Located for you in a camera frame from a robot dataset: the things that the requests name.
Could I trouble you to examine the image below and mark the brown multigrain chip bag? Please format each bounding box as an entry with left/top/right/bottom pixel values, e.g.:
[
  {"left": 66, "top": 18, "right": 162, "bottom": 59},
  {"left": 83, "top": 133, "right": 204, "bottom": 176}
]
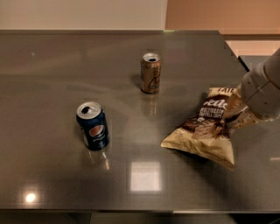
[{"left": 161, "top": 87, "right": 260, "bottom": 170}]

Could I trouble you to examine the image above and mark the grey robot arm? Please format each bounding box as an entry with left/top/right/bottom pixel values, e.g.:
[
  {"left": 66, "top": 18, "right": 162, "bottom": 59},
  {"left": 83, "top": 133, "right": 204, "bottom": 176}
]
[{"left": 241, "top": 49, "right": 280, "bottom": 120}]

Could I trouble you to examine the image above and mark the orange soda can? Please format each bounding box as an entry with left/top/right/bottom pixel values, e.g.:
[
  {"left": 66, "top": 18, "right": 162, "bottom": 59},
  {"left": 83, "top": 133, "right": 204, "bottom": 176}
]
[{"left": 141, "top": 52, "right": 161, "bottom": 94}]

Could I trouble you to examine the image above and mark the blue Pepsi can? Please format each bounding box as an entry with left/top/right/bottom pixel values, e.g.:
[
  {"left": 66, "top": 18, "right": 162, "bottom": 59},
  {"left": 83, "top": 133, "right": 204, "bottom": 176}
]
[{"left": 76, "top": 101, "right": 109, "bottom": 151}]

